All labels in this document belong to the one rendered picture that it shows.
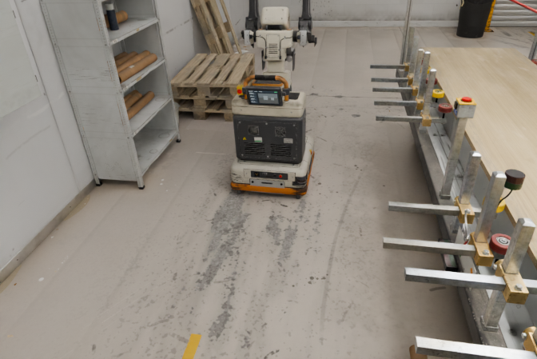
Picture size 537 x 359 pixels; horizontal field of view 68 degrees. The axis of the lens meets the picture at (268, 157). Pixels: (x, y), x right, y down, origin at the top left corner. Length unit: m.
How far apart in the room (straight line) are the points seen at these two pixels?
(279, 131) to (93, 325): 1.74
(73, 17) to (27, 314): 1.93
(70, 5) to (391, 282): 2.79
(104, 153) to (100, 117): 0.34
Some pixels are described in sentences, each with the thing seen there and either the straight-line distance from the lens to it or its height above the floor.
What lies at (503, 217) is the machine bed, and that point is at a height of 0.76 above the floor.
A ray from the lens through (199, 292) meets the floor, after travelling 2.59.
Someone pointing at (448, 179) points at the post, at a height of 0.82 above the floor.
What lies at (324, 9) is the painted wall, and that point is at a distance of 9.07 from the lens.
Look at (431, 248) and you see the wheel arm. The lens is 1.64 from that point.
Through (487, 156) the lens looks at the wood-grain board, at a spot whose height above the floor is 0.90.
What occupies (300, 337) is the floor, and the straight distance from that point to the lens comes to 2.34.
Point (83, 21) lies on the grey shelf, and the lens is 3.16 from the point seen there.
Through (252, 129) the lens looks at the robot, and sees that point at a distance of 3.03.
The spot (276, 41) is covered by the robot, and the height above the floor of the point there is 1.16.
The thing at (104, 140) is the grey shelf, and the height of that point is 0.47.
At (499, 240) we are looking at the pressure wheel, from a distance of 1.68.
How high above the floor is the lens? 1.91
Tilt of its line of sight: 30 degrees down
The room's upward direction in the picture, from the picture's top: 3 degrees counter-clockwise
